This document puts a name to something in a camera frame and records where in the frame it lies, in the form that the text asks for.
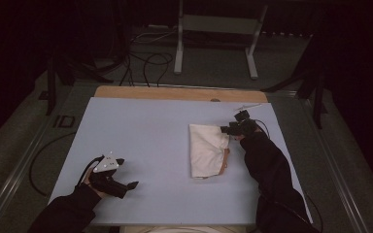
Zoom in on right hand-held gripper cable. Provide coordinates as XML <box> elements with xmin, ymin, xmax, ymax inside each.
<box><xmin>254</xmin><ymin>118</ymin><xmax>324</xmax><ymax>233</ymax></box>

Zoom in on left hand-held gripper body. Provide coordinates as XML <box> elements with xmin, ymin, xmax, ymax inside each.
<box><xmin>88</xmin><ymin>151</ymin><xmax>129</xmax><ymax>199</ymax></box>

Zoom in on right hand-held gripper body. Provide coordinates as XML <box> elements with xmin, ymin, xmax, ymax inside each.
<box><xmin>227</xmin><ymin>103</ymin><xmax>262</xmax><ymax>137</ymax></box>

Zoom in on hand-held gripper cable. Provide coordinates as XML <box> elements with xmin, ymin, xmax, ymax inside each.
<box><xmin>76</xmin><ymin>154</ymin><xmax>107</xmax><ymax>188</ymax></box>
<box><xmin>254</xmin><ymin>118</ymin><xmax>324</xmax><ymax>233</ymax></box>

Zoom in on black floor cables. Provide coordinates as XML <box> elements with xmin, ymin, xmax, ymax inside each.
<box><xmin>119</xmin><ymin>51</ymin><xmax>175</xmax><ymax>87</ymax></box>

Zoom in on black tripod stand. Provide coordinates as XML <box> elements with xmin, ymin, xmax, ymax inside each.
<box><xmin>260</xmin><ymin>32</ymin><xmax>328</xmax><ymax>130</ymax></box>
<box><xmin>38</xmin><ymin>54</ymin><xmax>115</xmax><ymax>117</ymax></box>

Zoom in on white metal stand frame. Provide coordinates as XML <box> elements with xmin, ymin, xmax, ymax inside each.
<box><xmin>173</xmin><ymin>0</ymin><xmax>268</xmax><ymax>81</ymax></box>

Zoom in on left hand-held gripper cable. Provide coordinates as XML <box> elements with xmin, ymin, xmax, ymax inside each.
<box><xmin>76</xmin><ymin>154</ymin><xmax>107</xmax><ymax>188</ymax></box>

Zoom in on white floor cable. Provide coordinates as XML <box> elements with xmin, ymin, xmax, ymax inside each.
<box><xmin>130</xmin><ymin>26</ymin><xmax>180</xmax><ymax>45</ymax></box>

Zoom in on light blue table mat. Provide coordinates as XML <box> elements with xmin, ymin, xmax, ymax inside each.
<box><xmin>50</xmin><ymin>96</ymin><xmax>314</xmax><ymax>227</ymax></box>

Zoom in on person's right hand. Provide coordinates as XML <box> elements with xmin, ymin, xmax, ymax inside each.
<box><xmin>233</xmin><ymin>131</ymin><xmax>252</xmax><ymax>142</ymax></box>

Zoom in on long black floor cable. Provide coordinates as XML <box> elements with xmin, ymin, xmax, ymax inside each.
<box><xmin>28</xmin><ymin>131</ymin><xmax>78</xmax><ymax>198</ymax></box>

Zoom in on metal floor rail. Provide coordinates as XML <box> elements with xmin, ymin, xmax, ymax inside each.
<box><xmin>299</xmin><ymin>96</ymin><xmax>370</xmax><ymax>233</ymax></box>
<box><xmin>0</xmin><ymin>84</ymin><xmax>76</xmax><ymax>233</ymax></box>

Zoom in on cream baby bodysuit brown trim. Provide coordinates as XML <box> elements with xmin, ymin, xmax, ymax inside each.
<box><xmin>188</xmin><ymin>123</ymin><xmax>231</xmax><ymax>180</ymax></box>

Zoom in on wooden table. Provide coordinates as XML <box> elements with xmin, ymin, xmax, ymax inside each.
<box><xmin>93</xmin><ymin>84</ymin><xmax>269</xmax><ymax>104</ymax></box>

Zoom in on person's left hand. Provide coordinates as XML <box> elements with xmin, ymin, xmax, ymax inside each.
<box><xmin>82</xmin><ymin>164</ymin><xmax>110</xmax><ymax>200</ymax></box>

